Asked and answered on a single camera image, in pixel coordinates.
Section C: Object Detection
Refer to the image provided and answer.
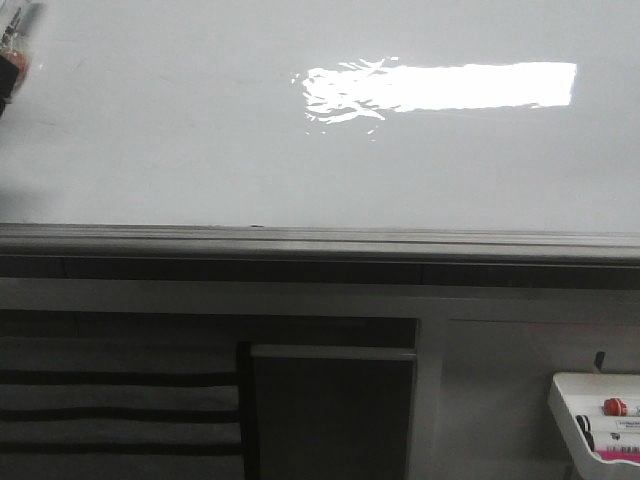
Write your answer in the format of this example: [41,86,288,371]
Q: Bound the black capped marker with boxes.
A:
[574,414,640,450]

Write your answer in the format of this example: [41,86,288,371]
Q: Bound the grey black striped slatted panel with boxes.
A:
[1,337,245,479]

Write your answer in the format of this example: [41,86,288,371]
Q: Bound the red capped marker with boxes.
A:
[603,397,640,417]

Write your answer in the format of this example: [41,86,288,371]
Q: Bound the white glossy whiteboard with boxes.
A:
[1,1,639,233]

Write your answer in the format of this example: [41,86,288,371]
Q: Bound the white plastic marker tray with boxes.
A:
[548,373,639,479]

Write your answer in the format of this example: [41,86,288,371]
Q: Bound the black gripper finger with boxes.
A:
[0,56,20,116]

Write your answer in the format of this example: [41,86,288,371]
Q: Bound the dark grey panel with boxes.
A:
[253,351,414,479]

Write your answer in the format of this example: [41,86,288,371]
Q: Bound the grey aluminium whiteboard tray rail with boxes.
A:
[1,223,639,290]

